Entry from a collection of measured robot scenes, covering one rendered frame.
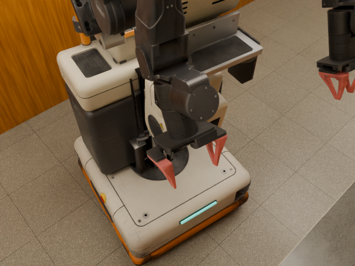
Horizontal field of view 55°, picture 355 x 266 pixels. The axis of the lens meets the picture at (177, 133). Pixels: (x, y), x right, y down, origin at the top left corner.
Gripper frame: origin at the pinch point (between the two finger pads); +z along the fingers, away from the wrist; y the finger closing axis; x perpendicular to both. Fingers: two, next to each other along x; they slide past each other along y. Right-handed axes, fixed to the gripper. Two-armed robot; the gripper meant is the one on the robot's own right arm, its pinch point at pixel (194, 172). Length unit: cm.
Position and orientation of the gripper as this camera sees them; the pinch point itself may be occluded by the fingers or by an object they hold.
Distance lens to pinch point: 67.1
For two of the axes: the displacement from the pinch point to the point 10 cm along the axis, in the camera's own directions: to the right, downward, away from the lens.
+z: 2.4, 8.6, 4.4
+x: -4.7, -3.0, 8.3
